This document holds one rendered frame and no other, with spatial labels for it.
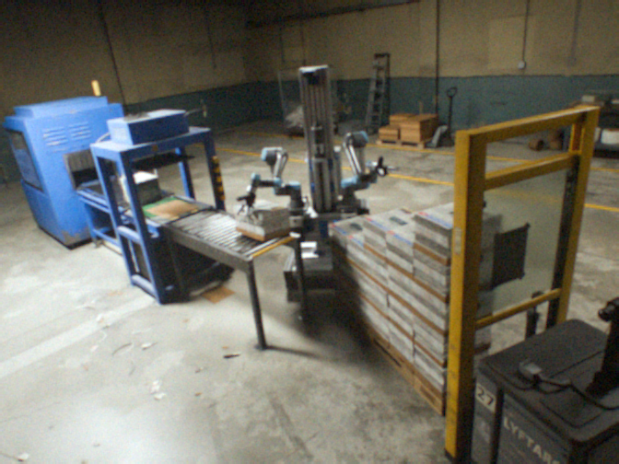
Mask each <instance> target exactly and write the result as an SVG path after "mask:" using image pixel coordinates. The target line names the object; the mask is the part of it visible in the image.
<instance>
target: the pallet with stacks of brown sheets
mask: <svg viewBox="0 0 619 464"><path fill-rule="evenodd" d="M389 119H390V125H386V126H384V127H381V128H380V137H379V138H376V141H377V145H390V146H399V147H410V148H420V149H425V148H426V143H432V140H433V138H434V136H435V134H436V132H437V130H438V128H439V115H433V114H420V115H416V114H405V113H398V114H395V115H392V116H389ZM383 140H385V142H386V141H396V145H394V144H384V141H383ZM404 142H408V143H418V146H412V145H404Z"/></svg>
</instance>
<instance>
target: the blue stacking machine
mask: <svg viewBox="0 0 619 464"><path fill-rule="evenodd" d="M97 81H98V80H97ZM97 81H92V85H93V88H94V91H95V95H96V97H80V98H73V99H61V100H54V101H47V102H42V103H40V104H35V105H28V106H22V107H15V108H14V109H15V112H16V114H17V115H14V116H8V117H4V119H5V122H1V123H2V126H3V128H4V131H5V135H6V139H7V141H8V143H9V146H10V149H11V152H12V154H13V157H14V159H15V161H16V164H17V167H18V169H19V172H20V175H21V178H22V180H20V181H21V184H22V187H23V189H24V192H25V194H26V197H27V199H28V203H29V207H30V210H31V212H32V214H33V217H34V220H35V222H36V224H38V225H39V226H41V229H45V230H47V231H48V232H49V234H51V235H52V236H54V239H58V240H60V241H61V242H63V243H64V244H65V245H66V246H68V245H70V244H71V247H72V248H70V249H69V250H74V249H77V247H73V243H76V242H79V241H82V240H85V239H88V238H91V235H90V231H89V228H88V223H87V220H86V218H85V215H84V211H83V208H82V205H81V202H80V199H79V198H81V197H82V196H81V195H77V194H78V192H77V191H78V189H79V186H82V187H86V186H89V185H93V184H96V183H100V180H99V173H98V171H97V167H96V164H95V160H94V157H93V155H92V151H91V148H90V146H91V145H93V144H95V143H97V141H98V140H99V139H100V138H101V137H102V136H104V135H105V134H107V133H111V131H110V127H109V125H108V124H107V123H108V121H114V120H119V119H121V118H123V117H124V116H123V110H122V106H121V104H119V103H108V102H107V98H106V97H102V96H101V94H100V90H99V87H98V84H97ZM10 132H11V133H12V134H13V135H12V134H11V133H10ZM16 134H17V135H18V134H19V135H18V136H20V137H22V138H24V139H22V138H20V137H18V136H17V135H16ZM22 134H23V136H21V135H22ZM10 135H12V136H13V137H12V136H10ZM9 136H10V137H12V138H14V137H15V136H17V137H15V138H17V139H15V138H14V139H15V140H17V141H18V140H19V139H18V138H20V139H22V140H24V141H25V142H23V141H21V140H19V141H21V142H23V143H25V144H23V143H21V142H19V141H18V142H19V143H18V142H17V141H15V140H14V139H11V138H10V137H9ZM10 139H11V140H14V141H15V142H16V143H15V142H14V141H11V140H10ZM11 142H12V143H11ZM14 143H15V144H16V146H20V143H21V144H22V146H24V145H25V146H24V147H22V146H20V147H21V148H20V147H16V146H15V144H14ZM12 144H14V145H12ZM13 146H15V147H16V148H15V147H13ZM105 161H106V164H107V168H108V171H109V174H110V178H111V180H113V179H115V180H117V179H119V178H118V174H117V173H119V175H123V174H122V171H121V167H120V164H119V161H116V160H111V159H108V158H105ZM86 205H87V208H88V212H89V215H90V219H91V222H92V225H93V227H94V229H96V230H99V229H102V228H104V227H107V226H112V221H111V216H110V213H107V212H105V211H103V210H101V209H99V208H97V207H95V206H93V205H91V204H89V203H88V202H86Z"/></svg>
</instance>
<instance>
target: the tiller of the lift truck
mask: <svg viewBox="0 0 619 464"><path fill-rule="evenodd" d="M597 316H598V318H599V319H602V320H604V321H606V322H609V321H612V322H611V327H610V331H609V336H608V340H607V344H605V348H604V353H603V358H602V361H601V370H600V371H601V372H603V373H604V374H605V375H607V376H608V378H609V379H610V380H611V387H612V386H613V377H616V376H617V375H618V370H619V297H617V298H615V299H613V300H611V301H608V302H607V304H606V307H604V308H602V309H599V310H598V311H597Z"/></svg>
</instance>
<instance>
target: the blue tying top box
mask: <svg viewBox="0 0 619 464"><path fill-rule="evenodd" d="M148 114H149V115H150V116H151V117H146V118H141V119H136V120H133V121H132V122H124V121H123V120H122V119H119V120H114V121H108V123H107V124H108V125H109V127H110V131H111V137H112V141H113V142H117V143H123V144H128V145H137V144H141V143H144V142H150V141H154V140H157V139H162V138H166V137H170V136H174V135H178V134H183V133H189V132H190V128H189V123H188V118H187V115H186V116H185V117H184V115H185V114H186V111H178V110H160V111H154V112H149V113H148Z"/></svg>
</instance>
